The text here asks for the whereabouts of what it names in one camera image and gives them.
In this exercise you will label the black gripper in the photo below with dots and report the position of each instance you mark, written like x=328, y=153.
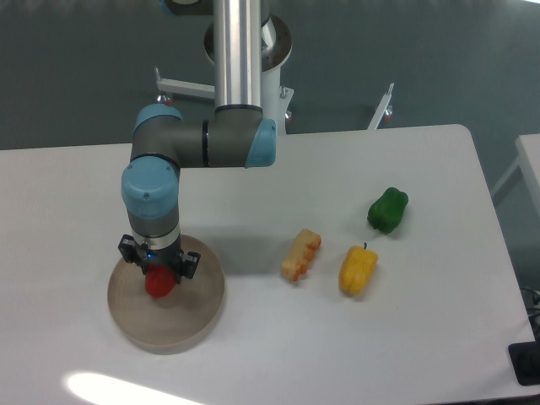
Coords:
x=183, y=264

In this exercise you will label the red toy pepper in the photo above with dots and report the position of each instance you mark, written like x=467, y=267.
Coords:
x=159, y=281

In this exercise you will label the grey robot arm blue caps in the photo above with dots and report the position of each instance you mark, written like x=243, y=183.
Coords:
x=163, y=144

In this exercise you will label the beige round plate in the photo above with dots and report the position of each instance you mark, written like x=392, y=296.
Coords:
x=176, y=322

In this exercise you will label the yellow toy pepper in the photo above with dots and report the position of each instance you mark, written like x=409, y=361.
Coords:
x=357, y=269

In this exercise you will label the green toy pepper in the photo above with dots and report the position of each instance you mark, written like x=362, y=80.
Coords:
x=386, y=213

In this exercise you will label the yellow orange toy corn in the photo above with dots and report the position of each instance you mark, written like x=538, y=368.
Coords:
x=300, y=255

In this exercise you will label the black box at table edge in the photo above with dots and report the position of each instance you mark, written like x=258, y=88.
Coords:
x=525, y=362

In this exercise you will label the white side table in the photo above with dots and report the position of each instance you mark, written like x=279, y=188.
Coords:
x=524, y=167

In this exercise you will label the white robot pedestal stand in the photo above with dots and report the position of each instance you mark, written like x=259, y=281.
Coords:
x=276, y=98

